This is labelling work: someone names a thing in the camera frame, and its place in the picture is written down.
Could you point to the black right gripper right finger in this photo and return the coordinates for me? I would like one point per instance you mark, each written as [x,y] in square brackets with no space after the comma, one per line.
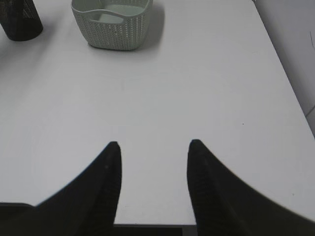
[224,205]

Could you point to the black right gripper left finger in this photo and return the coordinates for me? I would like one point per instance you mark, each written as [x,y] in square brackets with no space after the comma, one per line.
[85,207]

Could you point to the light green plastic basket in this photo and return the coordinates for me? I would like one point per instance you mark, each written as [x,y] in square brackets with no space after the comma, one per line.
[113,24]

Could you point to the black mesh pen holder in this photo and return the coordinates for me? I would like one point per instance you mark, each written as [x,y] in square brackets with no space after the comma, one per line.
[20,20]

